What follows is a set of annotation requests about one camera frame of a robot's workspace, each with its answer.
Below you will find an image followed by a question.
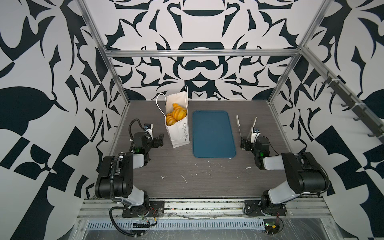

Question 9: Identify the white paper gift bag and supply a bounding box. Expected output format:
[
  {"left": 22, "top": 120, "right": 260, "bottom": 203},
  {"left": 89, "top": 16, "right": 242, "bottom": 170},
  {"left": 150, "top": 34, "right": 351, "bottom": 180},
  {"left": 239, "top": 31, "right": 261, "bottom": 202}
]
[{"left": 156, "top": 86, "right": 190, "bottom": 148}]

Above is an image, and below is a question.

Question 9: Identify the fake croissant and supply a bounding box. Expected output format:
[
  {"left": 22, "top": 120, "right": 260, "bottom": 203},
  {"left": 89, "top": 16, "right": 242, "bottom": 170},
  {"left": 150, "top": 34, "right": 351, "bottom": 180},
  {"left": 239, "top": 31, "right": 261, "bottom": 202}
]
[
  {"left": 172, "top": 103, "right": 187, "bottom": 121},
  {"left": 166, "top": 113, "right": 178, "bottom": 127}
]

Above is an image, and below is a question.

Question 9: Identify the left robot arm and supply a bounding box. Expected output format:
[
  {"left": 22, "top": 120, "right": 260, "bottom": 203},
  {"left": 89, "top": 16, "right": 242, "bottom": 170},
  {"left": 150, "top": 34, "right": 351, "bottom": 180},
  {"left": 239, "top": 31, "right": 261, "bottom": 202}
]
[{"left": 95, "top": 132, "right": 164, "bottom": 208}]

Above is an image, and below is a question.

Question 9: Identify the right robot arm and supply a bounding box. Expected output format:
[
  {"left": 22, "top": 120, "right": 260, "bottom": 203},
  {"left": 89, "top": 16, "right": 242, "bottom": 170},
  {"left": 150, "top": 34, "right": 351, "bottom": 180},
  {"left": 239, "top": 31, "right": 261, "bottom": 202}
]
[{"left": 241, "top": 119, "right": 330, "bottom": 210}]

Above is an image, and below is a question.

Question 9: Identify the teal plastic tray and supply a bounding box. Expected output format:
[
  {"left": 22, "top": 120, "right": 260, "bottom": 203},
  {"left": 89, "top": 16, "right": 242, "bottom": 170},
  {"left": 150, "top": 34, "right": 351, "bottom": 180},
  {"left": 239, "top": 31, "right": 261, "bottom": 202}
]
[{"left": 192, "top": 111, "right": 237, "bottom": 159}]

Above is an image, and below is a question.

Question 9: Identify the small electronics board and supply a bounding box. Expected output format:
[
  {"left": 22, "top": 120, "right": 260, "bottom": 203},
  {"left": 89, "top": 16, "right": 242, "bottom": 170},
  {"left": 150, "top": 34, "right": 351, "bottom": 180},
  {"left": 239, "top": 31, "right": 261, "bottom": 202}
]
[{"left": 264, "top": 220, "right": 284, "bottom": 236}]

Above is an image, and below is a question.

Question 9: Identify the black hook rack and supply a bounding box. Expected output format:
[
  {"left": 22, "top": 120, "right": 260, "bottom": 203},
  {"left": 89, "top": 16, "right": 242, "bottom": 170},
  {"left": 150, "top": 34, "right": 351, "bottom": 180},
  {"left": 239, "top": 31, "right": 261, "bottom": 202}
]
[{"left": 322, "top": 71, "right": 384, "bottom": 144}]

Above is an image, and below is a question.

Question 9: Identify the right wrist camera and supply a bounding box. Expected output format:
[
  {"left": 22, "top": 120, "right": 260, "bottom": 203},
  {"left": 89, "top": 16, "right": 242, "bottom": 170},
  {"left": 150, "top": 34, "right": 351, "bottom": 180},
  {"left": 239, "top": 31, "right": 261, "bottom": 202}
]
[{"left": 250, "top": 128, "right": 260, "bottom": 144}]

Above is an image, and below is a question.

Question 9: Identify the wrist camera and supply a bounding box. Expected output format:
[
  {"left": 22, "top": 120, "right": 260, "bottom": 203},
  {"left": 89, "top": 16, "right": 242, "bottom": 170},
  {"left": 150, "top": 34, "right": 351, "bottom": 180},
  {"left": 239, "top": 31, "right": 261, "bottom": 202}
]
[
  {"left": 144, "top": 124, "right": 154, "bottom": 139},
  {"left": 250, "top": 128, "right": 260, "bottom": 144}
]

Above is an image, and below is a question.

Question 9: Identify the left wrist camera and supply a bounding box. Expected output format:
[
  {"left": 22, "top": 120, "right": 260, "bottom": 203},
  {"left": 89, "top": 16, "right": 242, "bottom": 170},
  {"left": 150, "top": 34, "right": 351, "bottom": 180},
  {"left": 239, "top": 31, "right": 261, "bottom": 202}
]
[{"left": 144, "top": 124, "right": 154, "bottom": 139}]

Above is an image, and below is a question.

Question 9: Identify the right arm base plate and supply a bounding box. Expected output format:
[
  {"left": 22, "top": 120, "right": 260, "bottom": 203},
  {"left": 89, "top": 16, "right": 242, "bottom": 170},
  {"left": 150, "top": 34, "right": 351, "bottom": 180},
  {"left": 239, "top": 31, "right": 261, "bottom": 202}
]
[{"left": 243, "top": 200, "right": 287, "bottom": 217}]

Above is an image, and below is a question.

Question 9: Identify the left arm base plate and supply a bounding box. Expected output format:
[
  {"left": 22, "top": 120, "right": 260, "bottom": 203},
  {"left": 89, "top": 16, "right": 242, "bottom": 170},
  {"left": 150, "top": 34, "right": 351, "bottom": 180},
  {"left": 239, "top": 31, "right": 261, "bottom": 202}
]
[{"left": 122, "top": 200, "right": 165, "bottom": 218}]

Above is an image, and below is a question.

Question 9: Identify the aluminium front rail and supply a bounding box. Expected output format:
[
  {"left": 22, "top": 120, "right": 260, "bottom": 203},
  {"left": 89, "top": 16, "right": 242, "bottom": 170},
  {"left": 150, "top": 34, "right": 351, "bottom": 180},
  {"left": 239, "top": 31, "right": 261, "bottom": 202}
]
[{"left": 77, "top": 198, "right": 332, "bottom": 220}]

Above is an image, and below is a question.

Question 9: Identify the aluminium cage frame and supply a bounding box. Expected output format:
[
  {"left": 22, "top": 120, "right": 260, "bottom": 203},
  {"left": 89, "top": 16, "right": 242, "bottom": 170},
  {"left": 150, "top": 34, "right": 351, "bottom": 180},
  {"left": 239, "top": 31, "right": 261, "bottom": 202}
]
[{"left": 74, "top": 0, "right": 384, "bottom": 199}]

